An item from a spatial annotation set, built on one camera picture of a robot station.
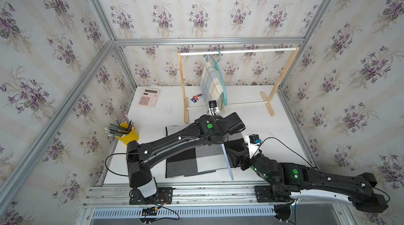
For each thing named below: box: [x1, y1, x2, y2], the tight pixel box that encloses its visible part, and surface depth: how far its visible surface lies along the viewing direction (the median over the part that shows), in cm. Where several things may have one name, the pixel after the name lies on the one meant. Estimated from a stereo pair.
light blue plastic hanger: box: [220, 143, 235, 181], surface depth 70 cm
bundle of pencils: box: [104, 113, 136, 137], surface depth 83 cm
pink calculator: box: [138, 87, 160, 108], surface depth 113 cm
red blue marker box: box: [190, 93, 203, 103], surface depth 113 cm
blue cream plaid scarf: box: [199, 60, 226, 116], surface depth 88 cm
